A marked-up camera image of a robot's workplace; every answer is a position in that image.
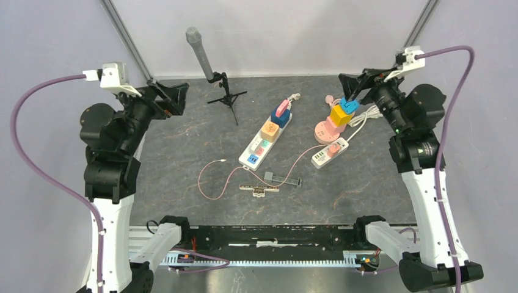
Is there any grey clamp tool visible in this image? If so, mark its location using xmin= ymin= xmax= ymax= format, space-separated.
xmin=263 ymin=172 xmax=302 ymax=188

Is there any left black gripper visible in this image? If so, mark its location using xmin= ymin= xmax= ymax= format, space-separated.
xmin=116 ymin=78 xmax=189 ymax=154

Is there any long white power strip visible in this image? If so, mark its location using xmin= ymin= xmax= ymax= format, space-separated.
xmin=238 ymin=113 xmax=293 ymax=171

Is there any yellow cube adapter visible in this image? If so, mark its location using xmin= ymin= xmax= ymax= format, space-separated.
xmin=329 ymin=104 xmax=355 ymax=126

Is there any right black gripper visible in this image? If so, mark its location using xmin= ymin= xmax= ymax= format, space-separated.
xmin=339 ymin=65 xmax=410 ymax=134

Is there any pink plug on small strip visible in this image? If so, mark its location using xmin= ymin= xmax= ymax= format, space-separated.
xmin=327 ymin=143 xmax=341 ymax=158

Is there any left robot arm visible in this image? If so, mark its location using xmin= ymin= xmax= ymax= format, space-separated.
xmin=80 ymin=80 xmax=192 ymax=292

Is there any grey microphone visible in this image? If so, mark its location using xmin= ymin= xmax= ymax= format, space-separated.
xmin=185 ymin=27 xmax=214 ymax=81

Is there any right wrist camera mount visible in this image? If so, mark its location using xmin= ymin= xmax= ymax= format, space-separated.
xmin=384 ymin=46 xmax=426 ymax=82

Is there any tan cube adapter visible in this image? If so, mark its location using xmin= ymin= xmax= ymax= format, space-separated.
xmin=260 ymin=120 xmax=280 ymax=143

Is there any dark blue cube adapter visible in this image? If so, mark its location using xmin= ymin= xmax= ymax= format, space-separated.
xmin=270 ymin=109 xmax=291 ymax=129

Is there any small white USB power strip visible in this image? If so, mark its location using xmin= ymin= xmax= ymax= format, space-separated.
xmin=311 ymin=137 xmax=349 ymax=169

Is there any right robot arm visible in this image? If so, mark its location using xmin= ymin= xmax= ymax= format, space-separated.
xmin=338 ymin=68 xmax=484 ymax=292

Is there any pink round socket tower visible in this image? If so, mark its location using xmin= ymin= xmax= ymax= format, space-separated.
xmin=314 ymin=116 xmax=347 ymax=145

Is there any white coiled power cord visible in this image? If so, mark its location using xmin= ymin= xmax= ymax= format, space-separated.
xmin=341 ymin=104 xmax=384 ymax=143

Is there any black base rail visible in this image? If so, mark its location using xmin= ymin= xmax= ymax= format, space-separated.
xmin=176 ymin=225 xmax=377 ymax=261

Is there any pink plug adapter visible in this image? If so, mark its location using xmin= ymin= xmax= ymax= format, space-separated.
xmin=275 ymin=99 xmax=290 ymax=118

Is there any pink USB cable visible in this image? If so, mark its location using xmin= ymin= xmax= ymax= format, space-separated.
xmin=197 ymin=145 xmax=324 ymax=201

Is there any light blue cube adapter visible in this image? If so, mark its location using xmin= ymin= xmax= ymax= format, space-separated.
xmin=339 ymin=97 xmax=360 ymax=115

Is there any black microphone tripod stand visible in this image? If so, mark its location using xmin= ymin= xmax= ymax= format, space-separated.
xmin=207 ymin=72 xmax=247 ymax=126

